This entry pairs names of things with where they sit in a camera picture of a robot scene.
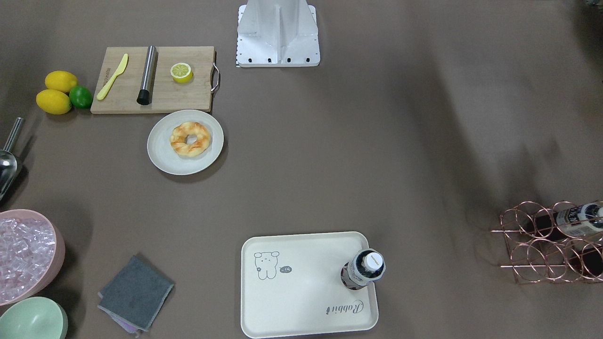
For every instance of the glazed twisted donut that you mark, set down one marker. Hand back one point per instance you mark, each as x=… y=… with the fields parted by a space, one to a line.
x=190 y=139

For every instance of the cream rabbit tray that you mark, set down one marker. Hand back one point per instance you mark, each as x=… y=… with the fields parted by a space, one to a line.
x=291 y=286

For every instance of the dark bottle with white cap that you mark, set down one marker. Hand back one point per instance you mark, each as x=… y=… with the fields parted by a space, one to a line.
x=366 y=267

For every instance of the round white plate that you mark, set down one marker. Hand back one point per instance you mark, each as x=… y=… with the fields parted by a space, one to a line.
x=166 y=159

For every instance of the half lemon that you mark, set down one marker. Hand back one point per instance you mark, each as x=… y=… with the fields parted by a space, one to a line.
x=181 y=72

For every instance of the steel cylinder with black cap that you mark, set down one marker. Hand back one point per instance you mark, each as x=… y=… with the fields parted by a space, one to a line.
x=148 y=77

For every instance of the grey folded cloth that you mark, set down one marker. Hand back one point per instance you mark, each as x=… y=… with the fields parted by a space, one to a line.
x=144 y=290

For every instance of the yellow plastic knife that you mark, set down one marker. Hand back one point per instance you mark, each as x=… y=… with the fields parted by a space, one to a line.
x=110 y=82

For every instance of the purple cloth underneath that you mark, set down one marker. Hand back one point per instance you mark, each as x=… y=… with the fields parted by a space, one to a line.
x=114 y=306

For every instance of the green lime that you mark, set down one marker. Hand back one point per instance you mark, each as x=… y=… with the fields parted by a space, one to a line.
x=81 y=97

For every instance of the upper whole yellow lemon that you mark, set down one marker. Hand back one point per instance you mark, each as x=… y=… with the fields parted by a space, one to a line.
x=60 y=80

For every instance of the whole yellow lemon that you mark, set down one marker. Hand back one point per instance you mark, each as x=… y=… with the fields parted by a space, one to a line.
x=60 y=80
x=53 y=101

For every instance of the lower whole yellow lemon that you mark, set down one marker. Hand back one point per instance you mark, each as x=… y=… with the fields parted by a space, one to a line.
x=53 y=101

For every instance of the pink bowl of ice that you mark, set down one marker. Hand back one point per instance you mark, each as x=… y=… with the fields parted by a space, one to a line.
x=32 y=254

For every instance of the bottle lying in rack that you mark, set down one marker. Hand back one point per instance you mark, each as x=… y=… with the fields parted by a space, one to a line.
x=579 y=221

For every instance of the metal ice scoop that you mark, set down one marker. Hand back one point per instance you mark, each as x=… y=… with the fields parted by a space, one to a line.
x=10 y=165

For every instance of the light green bowl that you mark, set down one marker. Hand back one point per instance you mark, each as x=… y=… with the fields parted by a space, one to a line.
x=34 y=318

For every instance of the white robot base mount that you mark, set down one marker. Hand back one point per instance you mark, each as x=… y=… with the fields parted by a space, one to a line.
x=277 y=33

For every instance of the rose gold wire wine rack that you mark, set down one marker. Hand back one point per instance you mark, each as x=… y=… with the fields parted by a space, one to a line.
x=534 y=259

